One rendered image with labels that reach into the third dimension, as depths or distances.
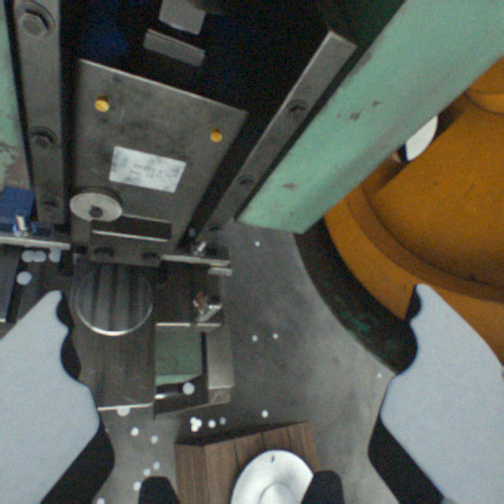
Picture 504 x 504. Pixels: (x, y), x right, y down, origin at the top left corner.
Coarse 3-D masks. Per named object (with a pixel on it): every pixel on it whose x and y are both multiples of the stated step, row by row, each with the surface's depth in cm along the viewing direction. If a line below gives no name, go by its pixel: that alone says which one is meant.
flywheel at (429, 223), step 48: (480, 96) 36; (432, 144) 44; (480, 144) 38; (384, 192) 51; (432, 192) 43; (480, 192) 37; (336, 240) 54; (384, 240) 48; (432, 240) 42; (480, 240) 37; (384, 288) 44; (432, 288) 38; (480, 288) 35; (480, 336) 32
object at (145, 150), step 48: (96, 0) 26; (144, 0) 27; (96, 48) 24; (144, 48) 26; (192, 48) 27; (240, 48) 34; (96, 96) 25; (144, 96) 26; (192, 96) 26; (240, 96) 29; (96, 144) 29; (144, 144) 30; (192, 144) 31; (96, 192) 34; (144, 192) 37; (192, 192) 38; (96, 240) 39; (144, 240) 40
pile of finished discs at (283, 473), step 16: (256, 464) 89; (272, 464) 91; (288, 464) 93; (304, 464) 95; (240, 480) 86; (256, 480) 87; (272, 480) 89; (288, 480) 91; (304, 480) 93; (240, 496) 84; (256, 496) 85; (272, 496) 87; (288, 496) 89
